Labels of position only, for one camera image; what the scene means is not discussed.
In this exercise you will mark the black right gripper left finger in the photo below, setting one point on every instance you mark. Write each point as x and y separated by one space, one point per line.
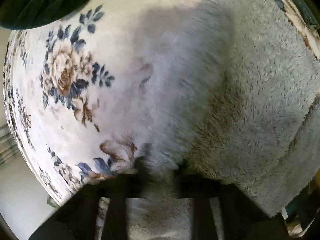
117 190

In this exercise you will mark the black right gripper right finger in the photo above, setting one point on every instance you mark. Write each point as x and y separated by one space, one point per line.
201 190

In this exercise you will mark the grey fluffy fleece pants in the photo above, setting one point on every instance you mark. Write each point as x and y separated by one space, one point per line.
262 133

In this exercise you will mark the floral cream bed blanket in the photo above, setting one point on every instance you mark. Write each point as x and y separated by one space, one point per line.
87 95

